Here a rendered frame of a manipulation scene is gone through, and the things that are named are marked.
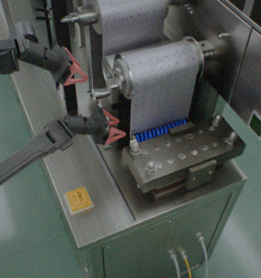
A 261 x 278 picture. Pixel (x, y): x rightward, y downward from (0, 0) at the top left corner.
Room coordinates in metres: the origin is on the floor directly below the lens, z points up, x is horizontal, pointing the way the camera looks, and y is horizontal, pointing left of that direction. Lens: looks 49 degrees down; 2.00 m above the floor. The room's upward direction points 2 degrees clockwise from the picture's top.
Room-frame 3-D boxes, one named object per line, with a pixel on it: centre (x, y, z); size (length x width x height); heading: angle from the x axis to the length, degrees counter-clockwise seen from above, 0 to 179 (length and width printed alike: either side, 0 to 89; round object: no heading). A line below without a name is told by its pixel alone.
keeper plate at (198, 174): (0.74, -0.24, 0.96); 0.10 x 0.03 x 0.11; 117
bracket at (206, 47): (1.04, -0.23, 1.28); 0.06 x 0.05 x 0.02; 117
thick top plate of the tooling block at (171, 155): (0.82, -0.19, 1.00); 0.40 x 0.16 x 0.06; 117
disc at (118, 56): (0.91, 0.03, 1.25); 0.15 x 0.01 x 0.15; 27
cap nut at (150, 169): (0.71, -0.07, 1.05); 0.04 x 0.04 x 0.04
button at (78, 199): (0.66, 0.17, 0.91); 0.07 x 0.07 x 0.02; 27
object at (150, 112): (0.91, -0.10, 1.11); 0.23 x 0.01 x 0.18; 117
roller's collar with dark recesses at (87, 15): (1.12, 0.17, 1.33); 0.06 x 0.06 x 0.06; 27
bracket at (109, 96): (0.92, 0.09, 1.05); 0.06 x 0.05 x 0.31; 117
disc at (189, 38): (1.02, -0.19, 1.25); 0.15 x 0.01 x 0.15; 27
